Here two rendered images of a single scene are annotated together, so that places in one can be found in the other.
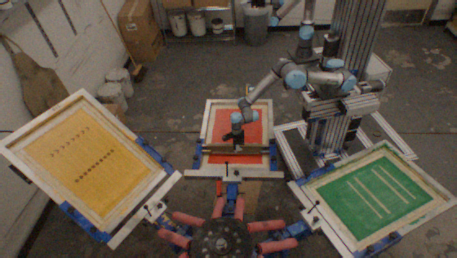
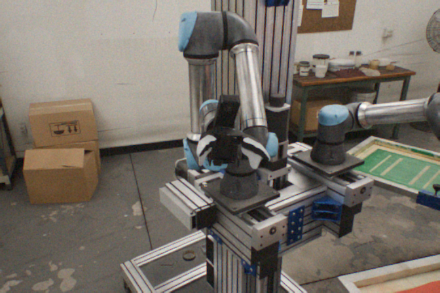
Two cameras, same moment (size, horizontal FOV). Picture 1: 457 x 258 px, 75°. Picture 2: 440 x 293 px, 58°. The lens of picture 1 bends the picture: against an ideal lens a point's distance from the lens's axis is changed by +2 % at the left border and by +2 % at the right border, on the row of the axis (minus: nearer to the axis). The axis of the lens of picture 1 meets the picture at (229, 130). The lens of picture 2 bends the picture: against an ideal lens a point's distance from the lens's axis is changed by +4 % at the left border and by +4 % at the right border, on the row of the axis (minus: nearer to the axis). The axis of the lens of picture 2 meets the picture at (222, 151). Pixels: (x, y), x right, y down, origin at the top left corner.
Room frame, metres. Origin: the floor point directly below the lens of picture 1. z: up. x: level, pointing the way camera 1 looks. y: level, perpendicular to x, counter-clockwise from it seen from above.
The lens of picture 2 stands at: (2.83, 0.42, 2.02)
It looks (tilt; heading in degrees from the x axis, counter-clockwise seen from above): 25 degrees down; 244
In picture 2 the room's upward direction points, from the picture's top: straight up
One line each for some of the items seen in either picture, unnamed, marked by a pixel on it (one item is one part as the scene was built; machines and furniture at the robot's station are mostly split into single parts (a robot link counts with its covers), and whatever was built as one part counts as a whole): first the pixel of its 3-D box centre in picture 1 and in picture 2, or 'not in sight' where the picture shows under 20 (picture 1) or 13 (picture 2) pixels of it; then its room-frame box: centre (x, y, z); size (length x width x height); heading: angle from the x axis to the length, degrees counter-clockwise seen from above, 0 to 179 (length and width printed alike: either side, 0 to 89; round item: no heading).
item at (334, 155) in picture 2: (330, 82); (329, 147); (1.72, -0.79, 1.31); 0.15 x 0.15 x 0.10
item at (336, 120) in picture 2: (334, 69); (332, 122); (1.72, -0.79, 1.42); 0.13 x 0.12 x 0.14; 13
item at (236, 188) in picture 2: (303, 48); (239, 177); (2.21, -0.71, 1.31); 0.15 x 0.15 x 0.10
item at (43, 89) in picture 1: (38, 83); not in sight; (2.44, 1.80, 1.06); 0.53 x 0.07 x 1.05; 172
